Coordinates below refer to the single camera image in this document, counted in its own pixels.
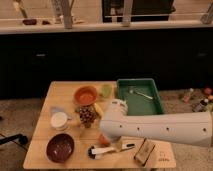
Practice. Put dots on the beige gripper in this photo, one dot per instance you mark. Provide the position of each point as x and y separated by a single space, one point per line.
116 143

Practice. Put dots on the red apple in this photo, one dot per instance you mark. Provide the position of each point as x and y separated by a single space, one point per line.
103 141

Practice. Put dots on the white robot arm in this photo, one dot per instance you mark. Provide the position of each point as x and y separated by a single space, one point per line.
184 128

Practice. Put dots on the green cup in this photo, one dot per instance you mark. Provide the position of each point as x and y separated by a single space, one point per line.
106 90

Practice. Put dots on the white paper cup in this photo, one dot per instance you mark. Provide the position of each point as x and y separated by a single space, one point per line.
59 121

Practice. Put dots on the brown rectangular box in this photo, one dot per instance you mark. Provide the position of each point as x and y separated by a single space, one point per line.
142 155

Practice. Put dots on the bunch of dark grapes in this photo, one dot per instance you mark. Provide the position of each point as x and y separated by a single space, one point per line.
87 115

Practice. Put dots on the green plastic tray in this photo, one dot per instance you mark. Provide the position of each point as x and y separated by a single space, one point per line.
139 105

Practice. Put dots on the wooden folding table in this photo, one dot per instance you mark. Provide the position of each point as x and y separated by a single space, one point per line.
60 94

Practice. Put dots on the metal spoon in tray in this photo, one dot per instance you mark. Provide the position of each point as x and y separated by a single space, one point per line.
132 91

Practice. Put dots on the orange bowl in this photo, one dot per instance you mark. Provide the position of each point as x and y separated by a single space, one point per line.
85 95

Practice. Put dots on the dark brown bowl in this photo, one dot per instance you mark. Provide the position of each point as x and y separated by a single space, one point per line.
60 148

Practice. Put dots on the black chair leg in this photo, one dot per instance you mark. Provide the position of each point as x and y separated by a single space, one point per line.
22 139

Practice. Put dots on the white handled dish brush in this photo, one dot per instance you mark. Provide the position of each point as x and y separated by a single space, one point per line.
95 152

